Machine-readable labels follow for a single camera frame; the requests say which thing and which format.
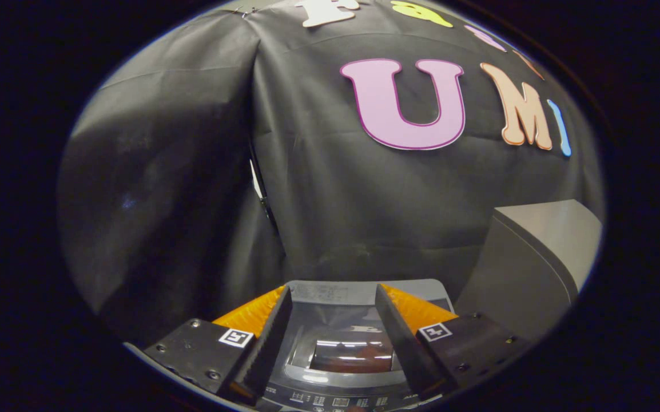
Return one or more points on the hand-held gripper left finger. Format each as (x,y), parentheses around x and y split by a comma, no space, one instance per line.
(267,343)

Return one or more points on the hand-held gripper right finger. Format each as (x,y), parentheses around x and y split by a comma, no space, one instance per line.
(401,343)

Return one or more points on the grey washing machine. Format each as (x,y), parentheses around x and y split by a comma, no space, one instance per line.
(336,400)

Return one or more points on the black backdrop cloth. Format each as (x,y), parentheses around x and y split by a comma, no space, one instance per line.
(336,200)

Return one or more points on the beige cabinet with dark frame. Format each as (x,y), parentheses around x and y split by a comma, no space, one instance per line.
(536,257)

